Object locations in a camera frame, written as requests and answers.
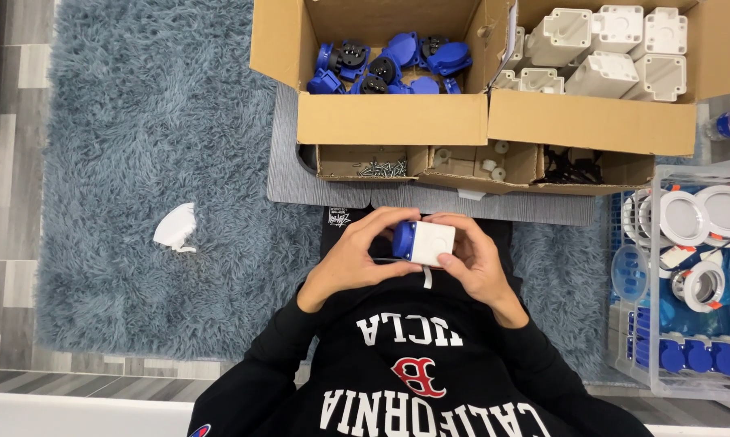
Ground person's left hand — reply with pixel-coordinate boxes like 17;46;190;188
297;206;427;314

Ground clear plastic crate with fixtures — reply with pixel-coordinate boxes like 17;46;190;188
605;163;730;403

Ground white socket box blue cover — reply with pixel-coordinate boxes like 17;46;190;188
392;220;457;268

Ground white paper sheet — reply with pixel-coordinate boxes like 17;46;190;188
487;0;519;91

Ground white ledge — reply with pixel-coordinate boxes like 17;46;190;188
0;392;194;437

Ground blue-grey shaggy rug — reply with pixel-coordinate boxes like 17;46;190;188
34;0;621;384

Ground heap of black plastic parts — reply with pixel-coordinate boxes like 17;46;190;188
544;146;604;185

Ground cardboard box of white housings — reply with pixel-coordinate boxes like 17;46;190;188
487;0;730;157

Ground small cardboard tray with screws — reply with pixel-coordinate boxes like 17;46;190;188
315;144;430;182

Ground pile of blue socket covers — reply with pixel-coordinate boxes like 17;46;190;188
306;32;473;95

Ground grey ribbed mat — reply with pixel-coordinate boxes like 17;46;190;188
266;81;596;227

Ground heap of silver screws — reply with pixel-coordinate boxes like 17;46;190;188
358;159;408;178

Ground black round container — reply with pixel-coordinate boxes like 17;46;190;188
296;144;318;177

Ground small cardboard tray black parts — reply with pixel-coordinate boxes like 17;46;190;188
532;144;656;196

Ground black printed sweatshirt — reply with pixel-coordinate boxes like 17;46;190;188
187;267;654;437

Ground black trousers with white label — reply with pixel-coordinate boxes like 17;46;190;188
319;206;515;293

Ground person's right hand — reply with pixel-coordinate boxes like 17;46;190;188
423;212;530;329

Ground pile of white plastic housings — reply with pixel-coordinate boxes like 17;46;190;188
492;5;689;103

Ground cardboard box of blue parts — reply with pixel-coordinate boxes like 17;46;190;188
249;0;517;146

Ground small cardboard tray with grommets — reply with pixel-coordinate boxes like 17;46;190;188
418;141;543;195

